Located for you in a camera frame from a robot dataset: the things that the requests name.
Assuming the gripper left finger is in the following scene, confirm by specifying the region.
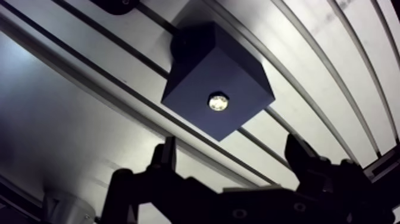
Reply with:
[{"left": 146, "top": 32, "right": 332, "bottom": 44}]
[{"left": 99, "top": 136, "right": 220, "bottom": 224}]

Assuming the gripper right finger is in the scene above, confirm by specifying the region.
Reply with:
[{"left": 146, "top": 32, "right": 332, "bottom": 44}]
[{"left": 281, "top": 133, "right": 395, "bottom": 224}]

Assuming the dark blue-grey block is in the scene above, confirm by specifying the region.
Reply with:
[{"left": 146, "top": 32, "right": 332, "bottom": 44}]
[{"left": 161, "top": 21, "right": 276, "bottom": 142}]

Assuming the black oval holder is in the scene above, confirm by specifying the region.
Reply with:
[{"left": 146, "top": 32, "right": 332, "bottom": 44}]
[{"left": 90, "top": 0, "right": 140, "bottom": 15}]

